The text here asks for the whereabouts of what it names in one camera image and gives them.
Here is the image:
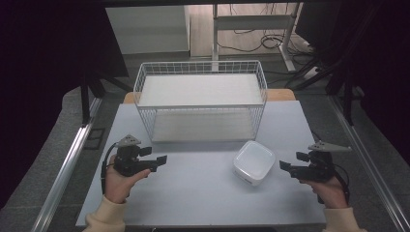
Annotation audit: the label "aluminium frame rail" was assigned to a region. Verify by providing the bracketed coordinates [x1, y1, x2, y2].
[30, 96, 104, 232]
[328, 95, 410, 232]

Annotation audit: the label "light grey table mat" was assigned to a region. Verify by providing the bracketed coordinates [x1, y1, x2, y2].
[74, 100, 327, 227]

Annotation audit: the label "black tripod legs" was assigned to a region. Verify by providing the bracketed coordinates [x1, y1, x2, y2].
[288, 47, 366, 128]

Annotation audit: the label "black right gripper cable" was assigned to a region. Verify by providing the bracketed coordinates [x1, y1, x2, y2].
[317, 163, 351, 205]

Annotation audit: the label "white square lidded box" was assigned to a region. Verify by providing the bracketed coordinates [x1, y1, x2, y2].
[232, 140, 277, 188]

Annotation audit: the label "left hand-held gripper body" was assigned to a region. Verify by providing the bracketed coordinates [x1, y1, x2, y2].
[112, 134, 159, 178]

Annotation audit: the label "dark curtain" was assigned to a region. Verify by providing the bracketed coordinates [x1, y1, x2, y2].
[294, 0, 410, 168]
[0, 0, 130, 211]

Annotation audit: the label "small black floor grate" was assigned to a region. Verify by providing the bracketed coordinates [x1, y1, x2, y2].
[83, 128, 106, 151]

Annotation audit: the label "white metal desk frame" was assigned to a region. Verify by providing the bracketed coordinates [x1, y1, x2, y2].
[211, 3, 305, 73]

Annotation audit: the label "black floor cables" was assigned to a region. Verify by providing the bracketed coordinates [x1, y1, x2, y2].
[216, 3, 318, 67]

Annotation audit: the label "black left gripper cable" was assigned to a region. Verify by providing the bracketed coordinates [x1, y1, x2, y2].
[100, 142, 120, 196]

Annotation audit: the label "white wire shelf rack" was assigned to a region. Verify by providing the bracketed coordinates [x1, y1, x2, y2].
[132, 60, 269, 144]

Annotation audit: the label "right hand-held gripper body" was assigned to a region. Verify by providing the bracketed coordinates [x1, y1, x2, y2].
[290, 140, 353, 184]

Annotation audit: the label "person's left hand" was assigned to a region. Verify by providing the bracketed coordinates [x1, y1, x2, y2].
[103, 154, 152, 205]

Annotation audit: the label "black stand legs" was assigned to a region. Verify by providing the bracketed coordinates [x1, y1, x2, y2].
[79, 64, 133, 128]

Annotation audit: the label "person's right hand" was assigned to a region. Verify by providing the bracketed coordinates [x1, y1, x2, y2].
[299, 175, 350, 210]

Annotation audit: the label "wooden table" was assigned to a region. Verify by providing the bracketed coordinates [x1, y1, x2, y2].
[123, 88, 297, 104]

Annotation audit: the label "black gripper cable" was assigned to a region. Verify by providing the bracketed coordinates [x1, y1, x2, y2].
[317, 163, 351, 205]
[100, 142, 120, 196]

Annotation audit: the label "white cabinet panel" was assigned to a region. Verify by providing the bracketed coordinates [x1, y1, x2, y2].
[104, 5, 191, 55]

